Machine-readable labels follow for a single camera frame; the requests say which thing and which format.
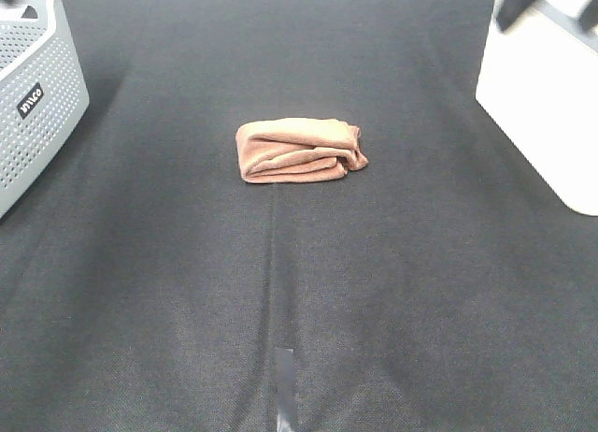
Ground brown towel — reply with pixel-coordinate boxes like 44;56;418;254
235;118;368;184

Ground white plastic storage bin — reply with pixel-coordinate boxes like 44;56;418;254
476;0;597;216

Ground grey perforated laundry basket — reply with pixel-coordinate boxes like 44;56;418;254
1;0;89;213

